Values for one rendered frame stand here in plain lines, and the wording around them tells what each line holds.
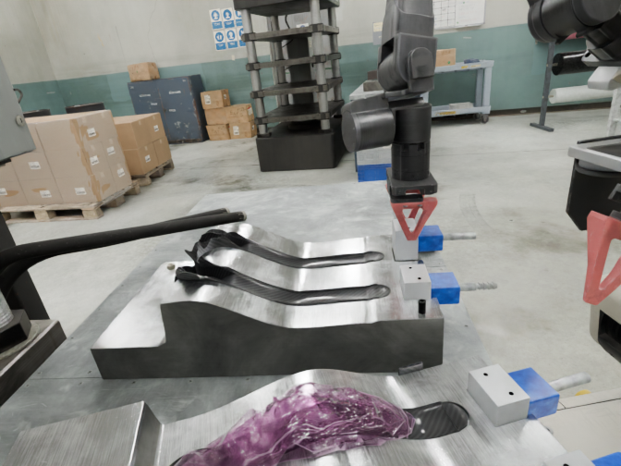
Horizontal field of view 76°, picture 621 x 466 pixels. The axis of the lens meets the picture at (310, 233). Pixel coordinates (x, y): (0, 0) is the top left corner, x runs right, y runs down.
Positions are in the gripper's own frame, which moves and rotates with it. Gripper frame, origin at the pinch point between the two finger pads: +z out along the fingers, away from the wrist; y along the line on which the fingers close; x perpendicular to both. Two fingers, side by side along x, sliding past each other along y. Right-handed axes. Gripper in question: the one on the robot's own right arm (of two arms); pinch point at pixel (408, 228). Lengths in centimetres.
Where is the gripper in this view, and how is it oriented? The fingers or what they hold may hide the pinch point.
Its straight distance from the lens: 67.0
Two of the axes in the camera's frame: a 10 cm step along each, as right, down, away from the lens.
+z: 0.9, 9.0, 4.2
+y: -0.8, 4.3, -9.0
